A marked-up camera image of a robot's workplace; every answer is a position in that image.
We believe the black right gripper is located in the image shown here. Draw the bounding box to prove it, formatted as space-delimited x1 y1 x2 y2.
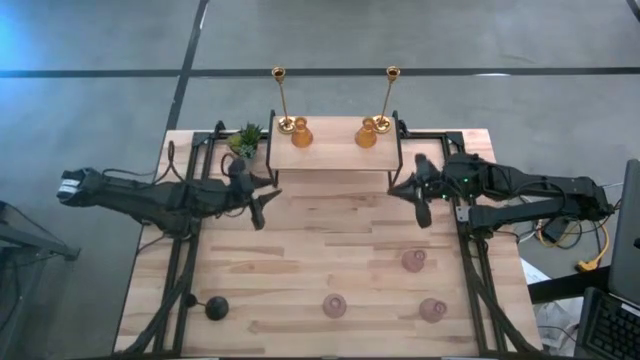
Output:
388 153 484 230

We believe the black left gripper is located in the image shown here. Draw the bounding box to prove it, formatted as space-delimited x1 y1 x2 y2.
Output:
209 158 284 232

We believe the pink glass candle holder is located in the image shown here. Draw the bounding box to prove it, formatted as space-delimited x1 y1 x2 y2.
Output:
418 297 448 324
322 293 348 320
401 248 428 274

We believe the tall brass candlestick holder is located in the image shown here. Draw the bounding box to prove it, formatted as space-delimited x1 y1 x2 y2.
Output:
271 66 300 135
372 65 402 135

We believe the amber glass candle holder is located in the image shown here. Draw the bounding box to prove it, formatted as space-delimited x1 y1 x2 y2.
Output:
290 116 315 149
354 117 379 150

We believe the small green potted plant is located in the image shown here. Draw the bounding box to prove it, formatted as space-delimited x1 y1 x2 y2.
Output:
228 122 265 161

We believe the black dome with ball stem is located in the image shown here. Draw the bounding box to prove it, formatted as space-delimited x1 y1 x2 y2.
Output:
184 293 231 322

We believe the black power adapter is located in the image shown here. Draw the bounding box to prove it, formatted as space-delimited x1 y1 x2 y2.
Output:
542 215 576 244

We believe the white plastic bag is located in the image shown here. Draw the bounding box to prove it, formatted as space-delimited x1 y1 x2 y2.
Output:
519 259 584 351

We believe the large computer monitor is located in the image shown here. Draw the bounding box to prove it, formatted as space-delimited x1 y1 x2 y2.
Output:
608 158 640 307

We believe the black computer keyboard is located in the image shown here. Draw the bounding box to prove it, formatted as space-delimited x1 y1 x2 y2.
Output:
573 286 640 360

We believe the black aluminium rig frame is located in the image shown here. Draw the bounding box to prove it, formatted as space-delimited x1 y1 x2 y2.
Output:
119 119 544 360

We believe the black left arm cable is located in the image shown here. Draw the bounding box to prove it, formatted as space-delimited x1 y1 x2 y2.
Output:
102 139 239 186

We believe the wooden riser shelf black frame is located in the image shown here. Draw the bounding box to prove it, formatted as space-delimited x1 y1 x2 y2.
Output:
264 109 404 190

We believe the yellow cable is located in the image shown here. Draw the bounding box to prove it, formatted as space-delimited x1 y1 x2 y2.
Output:
537 219 612 274

